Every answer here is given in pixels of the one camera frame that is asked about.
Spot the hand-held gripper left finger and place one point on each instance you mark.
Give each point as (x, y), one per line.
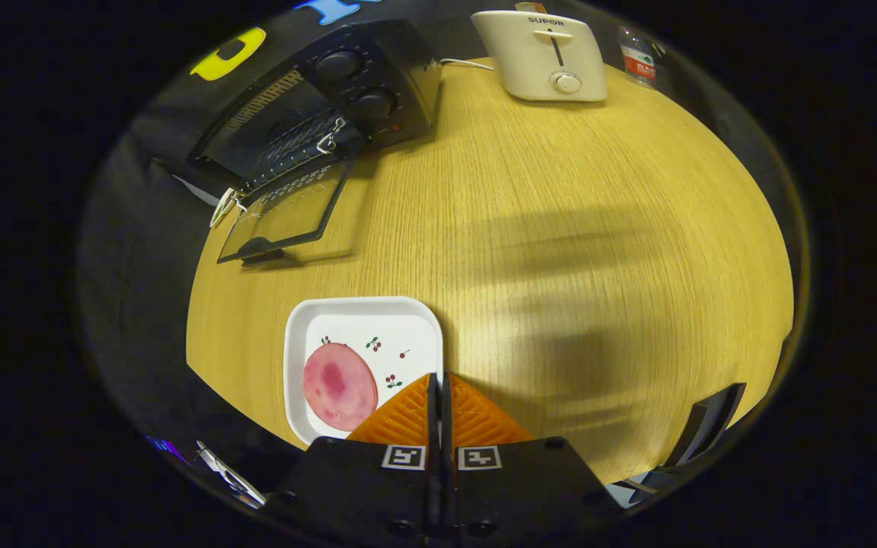
(362, 495)

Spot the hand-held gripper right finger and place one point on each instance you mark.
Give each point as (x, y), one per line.
(522, 495)

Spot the pink ham slice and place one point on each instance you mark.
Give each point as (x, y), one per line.
(339, 388)

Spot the white square plate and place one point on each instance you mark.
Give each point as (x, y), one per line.
(377, 320)

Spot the black toaster oven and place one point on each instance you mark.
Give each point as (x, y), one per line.
(385, 61)

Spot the metal oven rack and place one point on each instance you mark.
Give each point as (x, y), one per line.
(294, 148)

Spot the white pop-up toaster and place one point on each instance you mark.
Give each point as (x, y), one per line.
(537, 61)

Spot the silver metallic object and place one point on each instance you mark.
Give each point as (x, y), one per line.
(229, 476)

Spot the clear plastic water bottle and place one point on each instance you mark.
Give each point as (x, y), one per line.
(639, 61)

